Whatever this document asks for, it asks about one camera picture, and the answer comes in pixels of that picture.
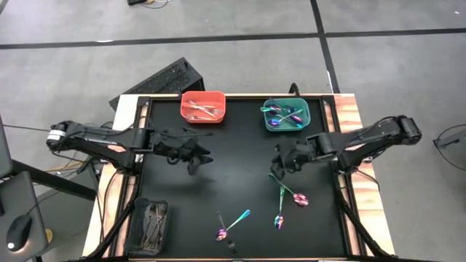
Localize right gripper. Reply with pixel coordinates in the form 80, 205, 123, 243
271, 135, 316, 181

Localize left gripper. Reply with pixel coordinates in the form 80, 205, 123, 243
152, 127, 214, 176

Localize iridescent spoon green handle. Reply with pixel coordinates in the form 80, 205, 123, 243
268, 172, 309, 207

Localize black cutlery piece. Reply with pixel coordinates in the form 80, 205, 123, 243
143, 203, 156, 250
152, 204, 165, 245
216, 210, 238, 255
141, 207, 167, 248

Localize black table mat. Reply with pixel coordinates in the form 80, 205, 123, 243
138, 97, 349, 258

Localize orange plastic bin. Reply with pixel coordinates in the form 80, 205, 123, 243
180, 90, 226, 124

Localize teal plastic bin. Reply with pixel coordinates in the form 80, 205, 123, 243
264, 98, 312, 132

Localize black perforated box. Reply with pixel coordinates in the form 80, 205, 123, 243
108, 57, 205, 111

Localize black plastic bin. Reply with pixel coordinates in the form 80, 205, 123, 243
125, 196, 170, 255

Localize black desk bar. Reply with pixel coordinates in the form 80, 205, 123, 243
10, 159, 98, 202

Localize grey mouse pad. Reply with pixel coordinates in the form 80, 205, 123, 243
0, 170, 50, 262

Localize black computer mouse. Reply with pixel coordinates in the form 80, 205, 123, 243
6, 214, 33, 253

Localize dark grey monitor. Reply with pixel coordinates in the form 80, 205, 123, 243
0, 114, 15, 180

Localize black device with cables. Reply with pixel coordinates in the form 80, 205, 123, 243
126, 0, 172, 9

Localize black floor cable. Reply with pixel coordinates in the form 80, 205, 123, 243
2, 124, 52, 132

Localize round wire floor stand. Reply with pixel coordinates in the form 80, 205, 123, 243
432, 124, 466, 175

